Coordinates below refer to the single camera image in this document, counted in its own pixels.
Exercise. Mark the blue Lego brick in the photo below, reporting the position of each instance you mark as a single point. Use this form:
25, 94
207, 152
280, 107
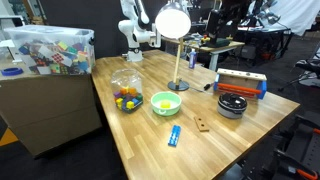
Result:
174, 135

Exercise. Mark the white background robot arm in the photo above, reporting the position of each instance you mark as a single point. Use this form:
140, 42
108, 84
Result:
133, 30

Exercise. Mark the yellow block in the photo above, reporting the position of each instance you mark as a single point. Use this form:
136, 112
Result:
165, 104

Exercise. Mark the green bowl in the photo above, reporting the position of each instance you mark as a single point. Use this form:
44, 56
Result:
174, 108

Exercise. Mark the blue cube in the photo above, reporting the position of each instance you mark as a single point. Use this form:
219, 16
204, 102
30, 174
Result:
135, 101

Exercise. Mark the orange cube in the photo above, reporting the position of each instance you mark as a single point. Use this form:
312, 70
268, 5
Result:
124, 91
132, 90

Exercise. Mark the large yellow cube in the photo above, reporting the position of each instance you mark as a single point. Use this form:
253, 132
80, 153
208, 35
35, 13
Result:
130, 104

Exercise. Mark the clear plastic jar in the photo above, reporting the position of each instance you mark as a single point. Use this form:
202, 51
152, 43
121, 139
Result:
126, 80

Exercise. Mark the purple cube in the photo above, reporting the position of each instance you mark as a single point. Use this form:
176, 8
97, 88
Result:
117, 95

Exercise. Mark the blue bottle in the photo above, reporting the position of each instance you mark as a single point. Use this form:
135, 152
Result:
192, 60

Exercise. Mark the wooden piece with two holes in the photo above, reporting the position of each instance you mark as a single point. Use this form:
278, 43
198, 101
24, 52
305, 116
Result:
201, 124

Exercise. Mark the black round pot with lid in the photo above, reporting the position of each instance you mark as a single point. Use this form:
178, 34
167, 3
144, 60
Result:
232, 103

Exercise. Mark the wooden background desk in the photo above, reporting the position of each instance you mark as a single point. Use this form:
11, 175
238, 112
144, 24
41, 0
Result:
230, 45

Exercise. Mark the black machine on desk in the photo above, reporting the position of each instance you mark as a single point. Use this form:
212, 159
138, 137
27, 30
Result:
218, 26

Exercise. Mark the cardboard cabinet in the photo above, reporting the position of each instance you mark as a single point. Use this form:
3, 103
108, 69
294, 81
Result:
50, 110

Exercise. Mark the dark background table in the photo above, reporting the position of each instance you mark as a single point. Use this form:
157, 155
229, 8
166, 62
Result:
266, 43

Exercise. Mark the clear bin of puzzle cubes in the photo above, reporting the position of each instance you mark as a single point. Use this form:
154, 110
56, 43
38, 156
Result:
50, 36

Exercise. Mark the black office chair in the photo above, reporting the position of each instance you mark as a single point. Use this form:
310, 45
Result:
306, 66

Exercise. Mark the white sheet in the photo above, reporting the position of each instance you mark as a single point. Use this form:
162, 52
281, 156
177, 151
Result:
296, 16

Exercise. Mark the orange and black clamp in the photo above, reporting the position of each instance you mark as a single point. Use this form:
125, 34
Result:
306, 174

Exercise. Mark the black perforated frame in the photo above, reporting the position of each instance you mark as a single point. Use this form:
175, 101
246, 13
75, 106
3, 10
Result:
310, 150

